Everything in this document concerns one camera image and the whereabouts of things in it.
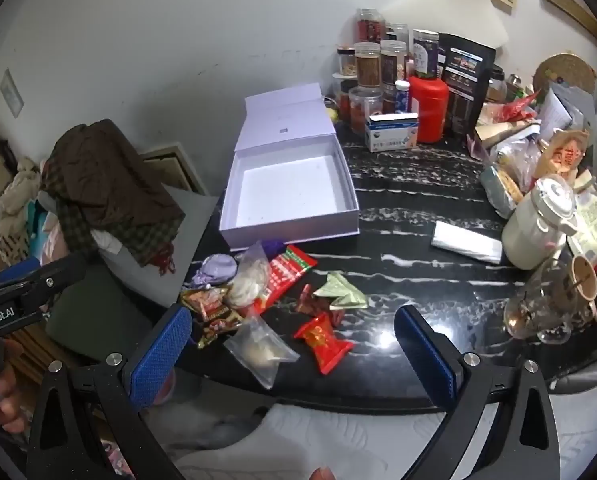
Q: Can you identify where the gold orange snack packet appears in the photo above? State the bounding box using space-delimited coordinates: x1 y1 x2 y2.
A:
179 287 243 349

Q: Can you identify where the clear bag of nuts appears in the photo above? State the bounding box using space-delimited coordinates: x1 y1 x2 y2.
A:
224 315 299 390

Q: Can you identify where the purple sachet pouch with tassel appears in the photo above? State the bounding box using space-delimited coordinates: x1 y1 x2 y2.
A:
190 238 286 291

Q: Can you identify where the red gold candy packet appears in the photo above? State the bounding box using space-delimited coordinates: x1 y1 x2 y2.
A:
294 312 355 375

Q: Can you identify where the clear bag white string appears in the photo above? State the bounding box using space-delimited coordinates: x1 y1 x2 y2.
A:
224 239 272 310

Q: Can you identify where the maroon chocolate packet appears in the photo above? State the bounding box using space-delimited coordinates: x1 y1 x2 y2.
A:
295 284 345 327

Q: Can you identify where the red green snack packet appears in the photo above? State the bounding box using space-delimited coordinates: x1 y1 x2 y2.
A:
252 245 318 315

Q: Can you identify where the person left hand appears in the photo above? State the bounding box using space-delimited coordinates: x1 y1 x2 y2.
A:
0 339 27 434

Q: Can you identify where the brown plaid clothing pile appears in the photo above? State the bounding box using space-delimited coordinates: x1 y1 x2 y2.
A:
40 119 184 273

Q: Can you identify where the glass cup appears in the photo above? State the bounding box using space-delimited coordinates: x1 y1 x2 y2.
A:
503 258 576 346

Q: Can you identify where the white tissue packet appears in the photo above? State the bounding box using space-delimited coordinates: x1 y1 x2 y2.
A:
432 221 503 264

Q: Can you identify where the white ceramic jar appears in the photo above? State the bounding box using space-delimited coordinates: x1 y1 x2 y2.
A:
502 174 578 270

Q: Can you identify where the grey cushion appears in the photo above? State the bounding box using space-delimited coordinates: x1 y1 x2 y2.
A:
99 185 218 308

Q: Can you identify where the beige mug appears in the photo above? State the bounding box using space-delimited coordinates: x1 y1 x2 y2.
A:
571 256 597 304

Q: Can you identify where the leaning framed picture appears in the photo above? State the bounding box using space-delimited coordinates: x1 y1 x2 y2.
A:
140 142 210 195

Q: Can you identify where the white open gift box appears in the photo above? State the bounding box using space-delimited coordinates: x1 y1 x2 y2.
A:
219 82 360 250

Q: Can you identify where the white blue mask box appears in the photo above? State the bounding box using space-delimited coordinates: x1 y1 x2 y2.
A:
364 112 419 153

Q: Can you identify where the red plastic canister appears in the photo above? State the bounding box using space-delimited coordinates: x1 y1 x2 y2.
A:
409 76 449 144

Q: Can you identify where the blue white tube bottle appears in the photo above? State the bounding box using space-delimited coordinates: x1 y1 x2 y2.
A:
395 79 410 113

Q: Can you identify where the orange labelled plastic jar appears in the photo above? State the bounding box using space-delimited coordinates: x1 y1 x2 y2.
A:
348 87 383 136

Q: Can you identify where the black coffee bag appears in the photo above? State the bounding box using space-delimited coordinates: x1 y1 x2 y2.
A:
439 34 496 136

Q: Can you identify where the dark labelled clear jar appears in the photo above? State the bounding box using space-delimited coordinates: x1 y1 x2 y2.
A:
381 40 408 86

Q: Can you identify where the brown labelled clear jar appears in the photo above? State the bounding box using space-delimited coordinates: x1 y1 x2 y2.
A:
355 42 381 88

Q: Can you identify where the woven round trivet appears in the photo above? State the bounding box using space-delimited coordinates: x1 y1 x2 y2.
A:
533 52 597 94

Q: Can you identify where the jar of peanuts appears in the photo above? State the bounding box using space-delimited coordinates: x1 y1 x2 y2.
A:
336 46 357 77

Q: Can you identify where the jar with red contents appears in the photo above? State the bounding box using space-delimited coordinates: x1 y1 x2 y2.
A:
356 8 385 44

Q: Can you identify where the white foam board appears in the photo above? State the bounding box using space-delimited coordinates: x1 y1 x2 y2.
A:
381 0 510 49

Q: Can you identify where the wall switch plate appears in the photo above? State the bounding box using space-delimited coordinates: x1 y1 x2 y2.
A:
0 70 24 118

